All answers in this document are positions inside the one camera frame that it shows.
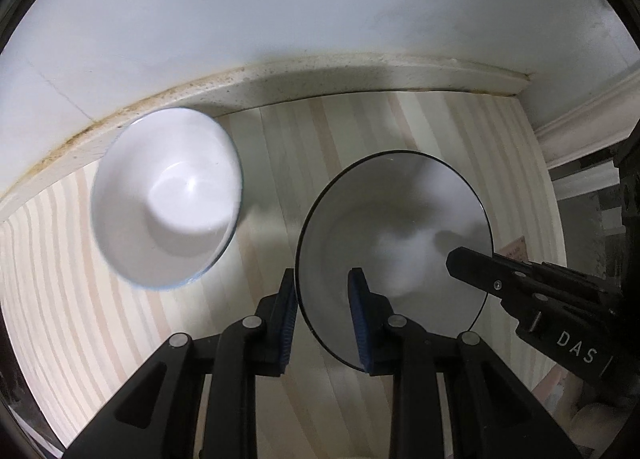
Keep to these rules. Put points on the blue-rimmed white bowl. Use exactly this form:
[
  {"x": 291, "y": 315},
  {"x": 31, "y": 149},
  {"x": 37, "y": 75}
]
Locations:
[{"x": 165, "y": 199}]

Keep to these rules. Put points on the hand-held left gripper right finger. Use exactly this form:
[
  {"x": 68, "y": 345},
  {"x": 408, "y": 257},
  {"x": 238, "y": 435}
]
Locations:
[{"x": 358, "y": 324}]

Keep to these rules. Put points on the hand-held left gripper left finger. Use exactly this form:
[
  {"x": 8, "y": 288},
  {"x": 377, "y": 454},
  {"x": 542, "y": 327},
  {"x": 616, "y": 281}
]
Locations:
[{"x": 286, "y": 319}]

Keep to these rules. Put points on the black-rimmed white bowl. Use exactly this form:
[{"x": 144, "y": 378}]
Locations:
[{"x": 400, "y": 219}]

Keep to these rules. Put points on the small brown square card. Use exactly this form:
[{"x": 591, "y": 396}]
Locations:
[{"x": 515, "y": 249}]

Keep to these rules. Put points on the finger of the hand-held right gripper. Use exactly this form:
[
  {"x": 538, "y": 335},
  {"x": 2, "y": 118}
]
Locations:
[{"x": 480, "y": 269}]

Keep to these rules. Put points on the white door frame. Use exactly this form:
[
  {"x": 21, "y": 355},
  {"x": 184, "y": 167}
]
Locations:
[{"x": 575, "y": 134}]

